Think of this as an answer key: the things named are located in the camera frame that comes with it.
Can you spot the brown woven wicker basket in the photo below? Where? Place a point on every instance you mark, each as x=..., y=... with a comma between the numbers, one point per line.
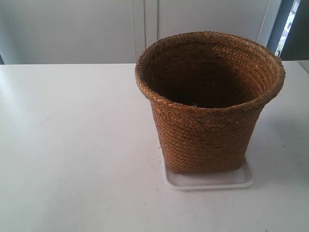
x=207, y=90

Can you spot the white rectangular plastic tray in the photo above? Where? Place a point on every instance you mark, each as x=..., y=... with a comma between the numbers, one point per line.
x=236, y=179

